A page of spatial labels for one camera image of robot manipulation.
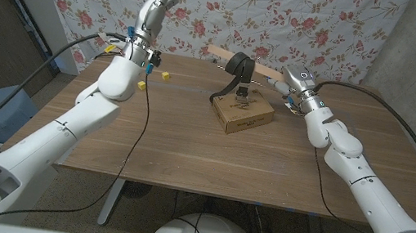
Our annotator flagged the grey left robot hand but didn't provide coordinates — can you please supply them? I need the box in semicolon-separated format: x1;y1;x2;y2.
123;0;181;71

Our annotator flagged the light wooden stick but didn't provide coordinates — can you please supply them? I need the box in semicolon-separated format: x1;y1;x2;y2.
202;44;290;90

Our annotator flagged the dark leather belt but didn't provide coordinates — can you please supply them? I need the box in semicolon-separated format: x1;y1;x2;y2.
208;48;258;110

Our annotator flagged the brown cardboard box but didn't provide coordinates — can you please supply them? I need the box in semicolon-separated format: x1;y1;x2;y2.
208;83;279;141

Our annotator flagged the white power strip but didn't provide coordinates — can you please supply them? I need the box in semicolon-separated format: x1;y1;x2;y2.
104;37;129;56

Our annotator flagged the floral printed backdrop sheet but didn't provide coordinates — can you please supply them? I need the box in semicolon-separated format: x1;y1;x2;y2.
7;0;410;120

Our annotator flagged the black round device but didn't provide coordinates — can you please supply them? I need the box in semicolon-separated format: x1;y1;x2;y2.
123;179;153;202

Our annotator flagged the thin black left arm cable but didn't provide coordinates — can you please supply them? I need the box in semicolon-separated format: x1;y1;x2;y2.
0;48;158;233

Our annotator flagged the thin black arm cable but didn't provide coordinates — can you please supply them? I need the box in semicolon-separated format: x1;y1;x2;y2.
300;145;416;233
0;48;158;233

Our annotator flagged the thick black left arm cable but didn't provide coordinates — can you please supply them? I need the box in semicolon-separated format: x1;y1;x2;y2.
0;15;130;190

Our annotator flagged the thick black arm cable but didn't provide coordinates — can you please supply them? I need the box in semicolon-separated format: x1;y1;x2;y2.
297;77;416;209
0;15;130;190

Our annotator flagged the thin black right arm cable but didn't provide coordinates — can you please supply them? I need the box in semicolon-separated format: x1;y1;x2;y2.
300;145;416;233

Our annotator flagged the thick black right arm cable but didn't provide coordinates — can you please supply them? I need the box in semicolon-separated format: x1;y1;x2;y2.
297;77;416;209

